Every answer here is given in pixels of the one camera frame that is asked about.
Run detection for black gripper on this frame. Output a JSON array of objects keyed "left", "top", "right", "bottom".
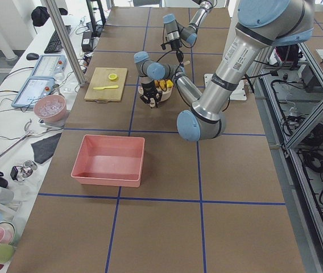
[
  {"left": 140, "top": 84, "right": 162, "bottom": 104},
  {"left": 169, "top": 39, "right": 182, "bottom": 52}
]

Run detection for beige plastic dustpan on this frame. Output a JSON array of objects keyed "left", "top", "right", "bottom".
[{"left": 138, "top": 86, "right": 173, "bottom": 108}]

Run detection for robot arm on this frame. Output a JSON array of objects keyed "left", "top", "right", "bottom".
[
  {"left": 134, "top": 1, "right": 315, "bottom": 142},
  {"left": 161, "top": 1, "right": 217, "bottom": 51}
]

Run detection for pink plastic bin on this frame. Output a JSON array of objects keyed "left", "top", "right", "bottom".
[{"left": 71, "top": 134, "right": 145, "bottom": 188}]

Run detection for yellow plastic knife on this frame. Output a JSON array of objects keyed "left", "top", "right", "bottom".
[{"left": 93, "top": 85, "right": 119, "bottom": 90}]

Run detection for lemon slices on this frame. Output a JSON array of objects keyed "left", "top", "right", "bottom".
[{"left": 108, "top": 73, "right": 118, "bottom": 81}]

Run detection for wooden cutting board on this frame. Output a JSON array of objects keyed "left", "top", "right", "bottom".
[{"left": 84, "top": 67, "right": 127, "bottom": 102}]

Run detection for teach pendant far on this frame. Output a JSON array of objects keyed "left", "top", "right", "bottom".
[{"left": 31, "top": 54, "right": 67, "bottom": 77}]

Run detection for teach pendant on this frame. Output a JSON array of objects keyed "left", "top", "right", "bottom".
[
  {"left": 11, "top": 77, "right": 55, "bottom": 108},
  {"left": 31, "top": 54, "right": 67, "bottom": 77}
]

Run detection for pink bowl with ice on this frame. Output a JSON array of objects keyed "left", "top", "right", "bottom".
[{"left": 34, "top": 94, "right": 67, "bottom": 122}]

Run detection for black keyboard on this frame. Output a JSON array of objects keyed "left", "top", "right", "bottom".
[{"left": 44, "top": 31, "right": 63, "bottom": 54}]

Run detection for teach pendant near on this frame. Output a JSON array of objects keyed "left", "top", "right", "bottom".
[{"left": 11, "top": 77, "right": 55, "bottom": 108}]

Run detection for aluminium frame post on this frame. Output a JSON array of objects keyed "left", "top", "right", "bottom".
[{"left": 44, "top": 0, "right": 86, "bottom": 87}]

